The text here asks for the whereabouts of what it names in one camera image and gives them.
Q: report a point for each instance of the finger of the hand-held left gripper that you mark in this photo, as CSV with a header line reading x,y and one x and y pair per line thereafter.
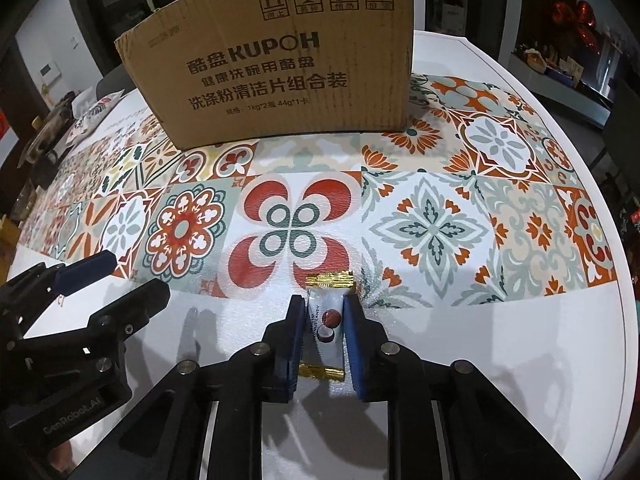
x,y
85,270
130,305

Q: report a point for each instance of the grey chair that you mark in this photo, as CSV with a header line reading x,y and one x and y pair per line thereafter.
x,y
119,80

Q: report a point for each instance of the white and gold snack bar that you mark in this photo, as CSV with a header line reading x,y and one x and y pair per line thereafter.
x,y
325,325

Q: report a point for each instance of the brown cardboard box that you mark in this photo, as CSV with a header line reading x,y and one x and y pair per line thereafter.
x,y
280,70

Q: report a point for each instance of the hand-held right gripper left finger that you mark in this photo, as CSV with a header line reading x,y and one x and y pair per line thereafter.
x,y
297,355

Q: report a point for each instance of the dark clutter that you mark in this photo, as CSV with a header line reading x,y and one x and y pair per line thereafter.
x,y
47,135

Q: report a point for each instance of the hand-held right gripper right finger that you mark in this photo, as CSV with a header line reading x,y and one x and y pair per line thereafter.
x,y
357,350

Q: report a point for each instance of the tile-patterned white tablecloth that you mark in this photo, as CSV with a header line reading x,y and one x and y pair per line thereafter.
x,y
425,220

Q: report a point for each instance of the patterned cushion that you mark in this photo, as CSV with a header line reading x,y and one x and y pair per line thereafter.
x,y
95,112

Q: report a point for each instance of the red heart balloons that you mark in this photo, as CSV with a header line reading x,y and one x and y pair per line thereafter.
x,y
575,20

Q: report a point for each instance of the cluttered side counter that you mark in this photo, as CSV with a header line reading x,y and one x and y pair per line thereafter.
x,y
555,67

